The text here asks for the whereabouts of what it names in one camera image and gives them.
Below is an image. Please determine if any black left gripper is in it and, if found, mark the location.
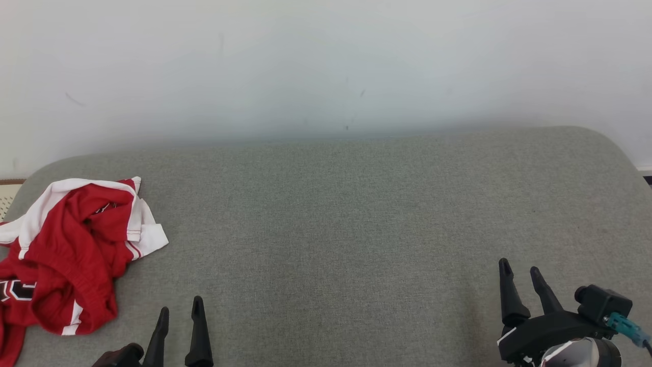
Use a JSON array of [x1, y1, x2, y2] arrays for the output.
[[92, 296, 213, 367]]

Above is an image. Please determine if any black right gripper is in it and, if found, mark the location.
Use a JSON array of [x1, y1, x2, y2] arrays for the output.
[[497, 258, 617, 367]]

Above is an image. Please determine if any red Bulls 23 jersey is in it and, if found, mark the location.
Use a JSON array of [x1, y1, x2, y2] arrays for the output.
[[0, 196, 170, 367]]

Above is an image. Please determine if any grey fabric sofa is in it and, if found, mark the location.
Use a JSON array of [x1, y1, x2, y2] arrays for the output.
[[0, 126, 652, 367]]

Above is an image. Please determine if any cream laundry basket brown rim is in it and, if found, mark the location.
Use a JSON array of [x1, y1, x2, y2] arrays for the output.
[[0, 178, 26, 221]]

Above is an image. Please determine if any teal plug camera cable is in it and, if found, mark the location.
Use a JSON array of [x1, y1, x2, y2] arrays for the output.
[[606, 312, 652, 355]]

